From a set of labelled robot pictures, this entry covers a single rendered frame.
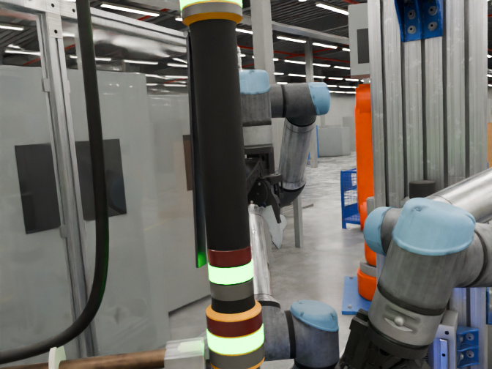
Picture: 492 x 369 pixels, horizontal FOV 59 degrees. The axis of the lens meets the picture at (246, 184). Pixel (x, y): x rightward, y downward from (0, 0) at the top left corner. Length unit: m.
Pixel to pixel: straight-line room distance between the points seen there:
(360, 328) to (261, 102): 0.49
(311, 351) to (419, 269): 0.68
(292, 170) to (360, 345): 0.70
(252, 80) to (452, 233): 0.52
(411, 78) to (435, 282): 0.70
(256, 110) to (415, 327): 0.52
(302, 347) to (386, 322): 0.61
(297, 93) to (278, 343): 0.58
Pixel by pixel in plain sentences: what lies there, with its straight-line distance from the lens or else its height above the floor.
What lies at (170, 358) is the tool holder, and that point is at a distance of 0.35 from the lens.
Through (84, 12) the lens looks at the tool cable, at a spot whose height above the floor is 1.80.
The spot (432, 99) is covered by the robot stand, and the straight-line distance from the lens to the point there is 1.12.
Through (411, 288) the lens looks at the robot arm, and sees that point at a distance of 0.50.
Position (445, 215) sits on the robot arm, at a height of 1.62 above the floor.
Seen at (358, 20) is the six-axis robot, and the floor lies 2.62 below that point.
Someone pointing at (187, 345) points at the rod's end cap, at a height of 1.55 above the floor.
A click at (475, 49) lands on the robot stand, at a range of 1.12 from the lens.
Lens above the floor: 1.71
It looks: 7 degrees down
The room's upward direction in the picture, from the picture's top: 4 degrees counter-clockwise
